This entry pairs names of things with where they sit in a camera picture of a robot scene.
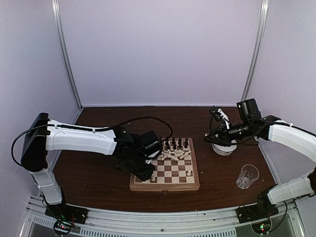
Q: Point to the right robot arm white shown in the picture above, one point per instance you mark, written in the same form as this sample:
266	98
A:
296	141

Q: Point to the aluminium corner post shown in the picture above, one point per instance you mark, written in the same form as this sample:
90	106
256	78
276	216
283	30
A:
261	28
66	60

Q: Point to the white scalloped bowl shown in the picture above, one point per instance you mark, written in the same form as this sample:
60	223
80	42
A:
224	150

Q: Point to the white king chess piece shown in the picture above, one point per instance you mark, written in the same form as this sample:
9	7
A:
182	154

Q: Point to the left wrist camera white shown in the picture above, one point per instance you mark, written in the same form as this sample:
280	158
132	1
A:
149	158

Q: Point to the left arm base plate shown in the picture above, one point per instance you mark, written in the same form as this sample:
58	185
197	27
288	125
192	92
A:
68	213

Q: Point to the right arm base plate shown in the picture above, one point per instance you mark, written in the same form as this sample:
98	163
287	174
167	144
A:
253	213

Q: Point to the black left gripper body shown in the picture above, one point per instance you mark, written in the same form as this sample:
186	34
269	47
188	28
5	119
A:
135	166

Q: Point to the wooden chess board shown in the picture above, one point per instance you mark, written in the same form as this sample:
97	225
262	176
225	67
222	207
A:
171	172

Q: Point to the right aluminium corner post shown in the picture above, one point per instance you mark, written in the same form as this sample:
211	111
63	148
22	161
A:
261	28

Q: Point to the dark rook corner piece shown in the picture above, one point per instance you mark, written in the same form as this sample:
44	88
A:
186	143

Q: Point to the clear plastic cup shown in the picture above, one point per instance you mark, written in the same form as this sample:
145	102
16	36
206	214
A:
247	176

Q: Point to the left aluminium corner post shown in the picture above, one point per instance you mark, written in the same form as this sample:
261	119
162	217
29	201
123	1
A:
66	60

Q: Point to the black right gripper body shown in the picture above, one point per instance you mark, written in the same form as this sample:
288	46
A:
227	139

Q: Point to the aluminium front rail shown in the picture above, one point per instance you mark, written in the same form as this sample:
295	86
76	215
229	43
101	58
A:
211	223

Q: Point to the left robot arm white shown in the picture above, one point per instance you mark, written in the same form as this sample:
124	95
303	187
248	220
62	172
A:
50	135

